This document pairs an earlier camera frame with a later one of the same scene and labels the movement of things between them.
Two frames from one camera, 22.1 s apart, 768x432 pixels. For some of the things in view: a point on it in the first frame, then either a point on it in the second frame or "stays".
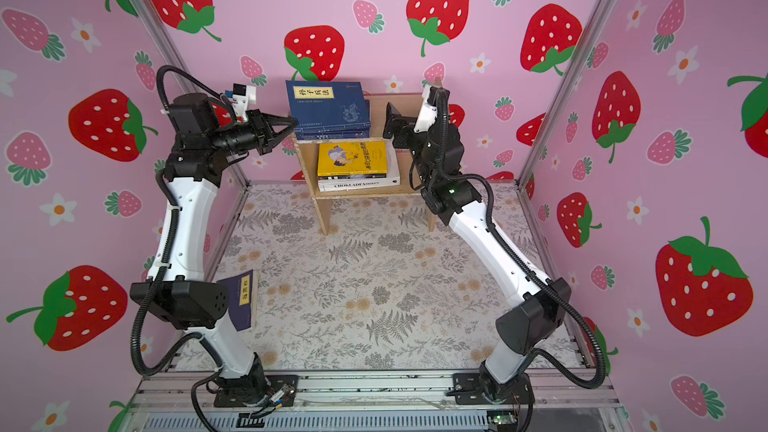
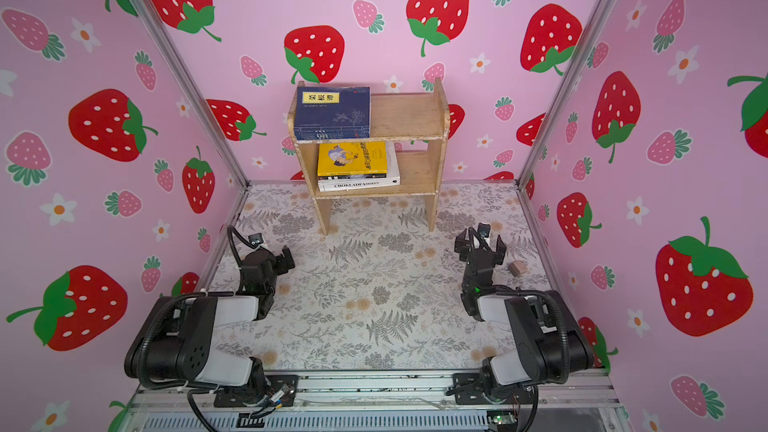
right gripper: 394,128 -> 464,245
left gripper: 257,129 -> 278,262
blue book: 329,135 stays
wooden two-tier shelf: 409,104 stays
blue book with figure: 326,102 -> 332,130
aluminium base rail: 587,402 stays
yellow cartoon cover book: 352,158 stays
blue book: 342,127 -> 306,136
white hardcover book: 392,177 stays
